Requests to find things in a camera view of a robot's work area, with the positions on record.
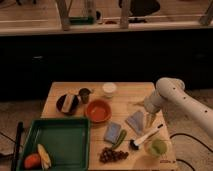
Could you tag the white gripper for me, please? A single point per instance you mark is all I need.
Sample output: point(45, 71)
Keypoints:
point(153, 105)

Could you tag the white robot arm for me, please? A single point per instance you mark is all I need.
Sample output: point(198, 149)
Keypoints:
point(172, 89)

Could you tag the grey folded towel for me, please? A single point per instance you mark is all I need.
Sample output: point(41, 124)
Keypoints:
point(135, 121)

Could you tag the green cucumber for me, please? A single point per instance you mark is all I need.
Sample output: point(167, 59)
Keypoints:
point(120, 139)

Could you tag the green cup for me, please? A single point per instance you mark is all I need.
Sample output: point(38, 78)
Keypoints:
point(156, 147)

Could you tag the black white dish brush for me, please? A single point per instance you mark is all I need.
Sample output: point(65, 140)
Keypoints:
point(135, 144)

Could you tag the blue sponge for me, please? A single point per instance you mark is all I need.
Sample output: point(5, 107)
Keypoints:
point(112, 132)

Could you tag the white cup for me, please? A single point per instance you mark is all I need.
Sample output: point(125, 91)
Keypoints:
point(109, 89)

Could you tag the orange bowl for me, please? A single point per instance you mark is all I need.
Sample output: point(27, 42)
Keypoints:
point(98, 111)

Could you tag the bunch of dark grapes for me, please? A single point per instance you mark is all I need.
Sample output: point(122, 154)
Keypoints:
point(108, 155)

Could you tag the dark metal cup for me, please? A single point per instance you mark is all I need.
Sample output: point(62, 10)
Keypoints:
point(84, 95)

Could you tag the beige block on plate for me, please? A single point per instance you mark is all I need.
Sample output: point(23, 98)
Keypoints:
point(67, 104)

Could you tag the green plastic tray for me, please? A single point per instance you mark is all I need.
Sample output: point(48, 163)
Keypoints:
point(67, 142)

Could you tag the black office chair base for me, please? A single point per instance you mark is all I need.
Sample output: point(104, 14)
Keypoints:
point(141, 8)

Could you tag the orange fruit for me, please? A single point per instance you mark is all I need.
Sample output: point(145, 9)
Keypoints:
point(32, 161)

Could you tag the black bar beside tray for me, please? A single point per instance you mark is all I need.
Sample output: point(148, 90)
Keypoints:
point(17, 146)

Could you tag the wooden table frame legs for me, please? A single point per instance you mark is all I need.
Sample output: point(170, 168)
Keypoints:
point(82, 16)

